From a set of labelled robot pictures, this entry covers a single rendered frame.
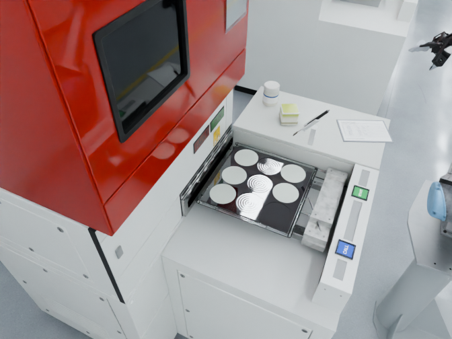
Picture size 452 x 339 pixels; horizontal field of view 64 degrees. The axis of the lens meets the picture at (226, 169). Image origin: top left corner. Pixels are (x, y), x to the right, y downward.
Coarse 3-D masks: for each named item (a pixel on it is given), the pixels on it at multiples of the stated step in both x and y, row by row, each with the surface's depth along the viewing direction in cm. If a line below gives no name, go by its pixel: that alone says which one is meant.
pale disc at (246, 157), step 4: (240, 152) 153; (244, 152) 153; (248, 152) 153; (252, 152) 153; (236, 156) 152; (240, 156) 152; (244, 156) 152; (248, 156) 152; (252, 156) 152; (256, 156) 152; (236, 160) 150; (240, 160) 150; (244, 160) 150; (248, 160) 150; (252, 160) 150; (256, 160) 150; (240, 164) 148; (244, 164) 148; (248, 164) 148; (252, 164) 148
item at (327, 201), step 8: (328, 184) 144; (336, 184) 144; (320, 192) 141; (328, 192) 141; (336, 192) 141; (320, 200) 138; (328, 200) 138; (336, 200) 138; (320, 208) 135; (328, 208) 136; (336, 208) 136; (312, 224) 130; (328, 232) 128; (304, 240) 125; (320, 248) 124
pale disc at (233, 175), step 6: (228, 168) 147; (234, 168) 147; (240, 168) 147; (222, 174) 144; (228, 174) 144; (234, 174) 144; (240, 174) 144; (246, 174) 144; (228, 180) 142; (234, 180) 142; (240, 180) 142
